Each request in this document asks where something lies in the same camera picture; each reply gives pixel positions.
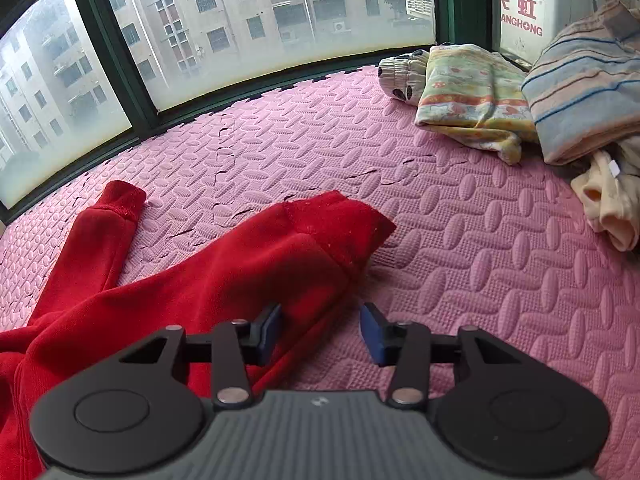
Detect red hooded sweatshirt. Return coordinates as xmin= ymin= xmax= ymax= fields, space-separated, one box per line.
xmin=1 ymin=181 xmax=395 ymax=479

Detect pink foam floor mat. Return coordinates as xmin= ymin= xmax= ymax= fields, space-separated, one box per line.
xmin=1 ymin=67 xmax=639 ymax=479

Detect cream folded garment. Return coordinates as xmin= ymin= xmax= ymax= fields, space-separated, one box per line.
xmin=570 ymin=151 xmax=639 ymax=252

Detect yellow patterned folded cloth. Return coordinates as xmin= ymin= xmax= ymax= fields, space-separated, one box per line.
xmin=414 ymin=44 xmax=538 ymax=165

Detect panda print cloth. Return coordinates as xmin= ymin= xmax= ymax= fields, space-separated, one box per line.
xmin=378 ymin=49 xmax=428 ymax=107

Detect blue striped folded cloth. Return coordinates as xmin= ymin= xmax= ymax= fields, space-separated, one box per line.
xmin=521 ymin=0 xmax=639 ymax=166

